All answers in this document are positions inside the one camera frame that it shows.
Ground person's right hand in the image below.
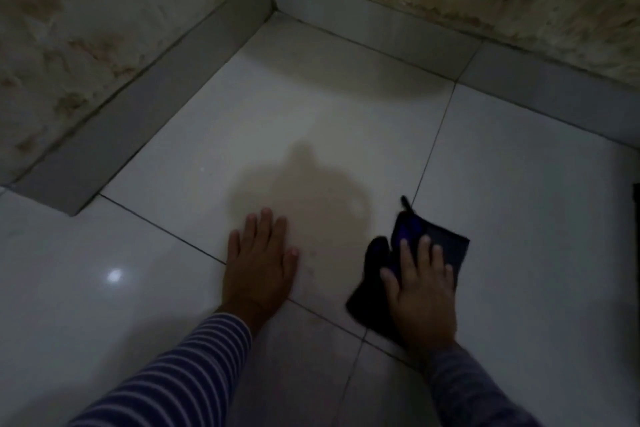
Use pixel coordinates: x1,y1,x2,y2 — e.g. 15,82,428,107
379,235,458,353

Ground person's left hand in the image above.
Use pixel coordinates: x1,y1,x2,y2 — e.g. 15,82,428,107
219,208,301,336

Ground dark blue cleaning cloth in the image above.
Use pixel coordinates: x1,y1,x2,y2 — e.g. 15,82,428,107
344,195,471,348

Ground person's left forearm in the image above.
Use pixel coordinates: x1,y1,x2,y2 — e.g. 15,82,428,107
67,311,254,427

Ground person's right forearm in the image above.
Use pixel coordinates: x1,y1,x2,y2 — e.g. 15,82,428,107
407,339,545,427

